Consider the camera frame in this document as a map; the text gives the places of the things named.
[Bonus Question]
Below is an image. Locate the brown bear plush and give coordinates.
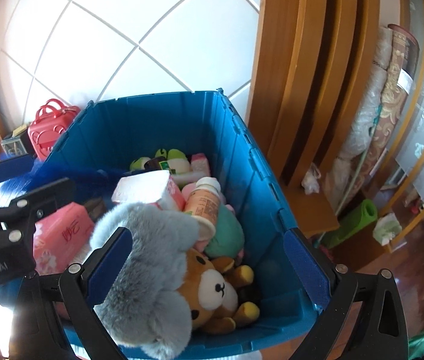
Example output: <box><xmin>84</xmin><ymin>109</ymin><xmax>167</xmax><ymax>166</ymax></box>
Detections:
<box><xmin>179</xmin><ymin>249</ymin><xmax>260</xmax><ymax>335</ymax></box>

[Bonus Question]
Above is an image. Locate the red bear suitcase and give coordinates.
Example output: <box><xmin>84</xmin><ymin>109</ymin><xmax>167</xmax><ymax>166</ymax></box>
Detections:
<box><xmin>27</xmin><ymin>98</ymin><xmax>81</xmax><ymax>161</ymax></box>

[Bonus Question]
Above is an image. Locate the green round plush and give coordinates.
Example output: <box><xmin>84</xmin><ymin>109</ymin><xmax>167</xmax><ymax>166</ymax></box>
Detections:
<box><xmin>204</xmin><ymin>205</ymin><xmax>244</xmax><ymax>259</ymax></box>

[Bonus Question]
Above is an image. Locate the pink tissue pack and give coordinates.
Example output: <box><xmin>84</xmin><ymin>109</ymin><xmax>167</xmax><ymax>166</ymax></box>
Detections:
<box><xmin>33</xmin><ymin>202</ymin><xmax>94</xmax><ymax>275</ymax></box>

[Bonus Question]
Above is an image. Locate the rolled patterned carpet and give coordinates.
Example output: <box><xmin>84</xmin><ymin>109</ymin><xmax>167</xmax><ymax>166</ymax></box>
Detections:
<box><xmin>361</xmin><ymin>24</ymin><xmax>420</xmax><ymax>182</ymax></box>

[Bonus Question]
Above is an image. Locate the grey fluffy plush toy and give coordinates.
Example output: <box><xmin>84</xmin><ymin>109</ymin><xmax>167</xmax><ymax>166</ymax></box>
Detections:
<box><xmin>89</xmin><ymin>203</ymin><xmax>199</xmax><ymax>359</ymax></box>

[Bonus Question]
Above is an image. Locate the dark green gift box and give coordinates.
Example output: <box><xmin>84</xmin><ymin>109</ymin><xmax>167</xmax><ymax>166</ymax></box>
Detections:
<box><xmin>1</xmin><ymin>124</ymin><xmax>36</xmax><ymax>157</ymax></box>

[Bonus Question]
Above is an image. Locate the white tissue pack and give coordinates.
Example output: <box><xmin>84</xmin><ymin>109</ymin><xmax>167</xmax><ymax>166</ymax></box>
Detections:
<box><xmin>111</xmin><ymin>170</ymin><xmax>185</xmax><ymax>211</ymax></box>

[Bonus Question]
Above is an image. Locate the blue plastic crate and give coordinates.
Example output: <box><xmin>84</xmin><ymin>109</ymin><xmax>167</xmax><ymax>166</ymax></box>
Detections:
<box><xmin>48</xmin><ymin>91</ymin><xmax>331</xmax><ymax>359</ymax></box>

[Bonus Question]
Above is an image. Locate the blue feather duster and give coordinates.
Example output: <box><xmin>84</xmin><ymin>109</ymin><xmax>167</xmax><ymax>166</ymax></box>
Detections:
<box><xmin>0</xmin><ymin>160</ymin><xmax>126</xmax><ymax>202</ymax></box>

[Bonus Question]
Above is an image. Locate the wooden bedside table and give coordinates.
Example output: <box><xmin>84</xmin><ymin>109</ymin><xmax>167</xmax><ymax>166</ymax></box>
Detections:
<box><xmin>282</xmin><ymin>181</ymin><xmax>341</xmax><ymax>239</ymax></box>

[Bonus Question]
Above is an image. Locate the white medicine bottle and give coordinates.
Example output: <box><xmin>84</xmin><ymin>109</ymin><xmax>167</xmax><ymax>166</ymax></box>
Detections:
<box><xmin>184</xmin><ymin>176</ymin><xmax>221</xmax><ymax>242</ymax></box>

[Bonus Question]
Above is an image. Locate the green frog plush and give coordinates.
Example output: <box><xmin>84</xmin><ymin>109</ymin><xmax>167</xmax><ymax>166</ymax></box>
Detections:
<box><xmin>129</xmin><ymin>149</ymin><xmax>192</xmax><ymax>174</ymax></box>

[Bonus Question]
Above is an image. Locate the green yoga mat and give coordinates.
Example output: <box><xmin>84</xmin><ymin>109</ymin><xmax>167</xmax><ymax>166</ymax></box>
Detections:
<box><xmin>321</xmin><ymin>199</ymin><xmax>378</xmax><ymax>249</ymax></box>

